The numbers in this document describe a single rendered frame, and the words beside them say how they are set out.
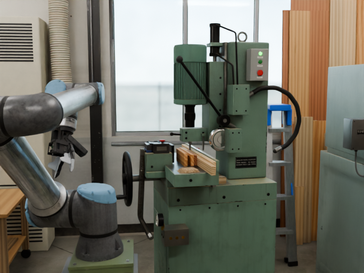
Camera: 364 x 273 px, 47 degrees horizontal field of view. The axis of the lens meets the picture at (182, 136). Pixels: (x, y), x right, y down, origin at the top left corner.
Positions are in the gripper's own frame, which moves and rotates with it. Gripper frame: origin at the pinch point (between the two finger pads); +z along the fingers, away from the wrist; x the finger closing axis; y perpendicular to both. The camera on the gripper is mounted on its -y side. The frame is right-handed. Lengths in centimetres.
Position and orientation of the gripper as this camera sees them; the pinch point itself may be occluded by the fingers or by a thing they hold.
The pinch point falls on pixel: (64, 175)
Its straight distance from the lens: 183.8
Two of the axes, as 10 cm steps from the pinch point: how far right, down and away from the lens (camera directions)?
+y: -7.6, -2.3, -6.0
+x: 6.5, -2.4, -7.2
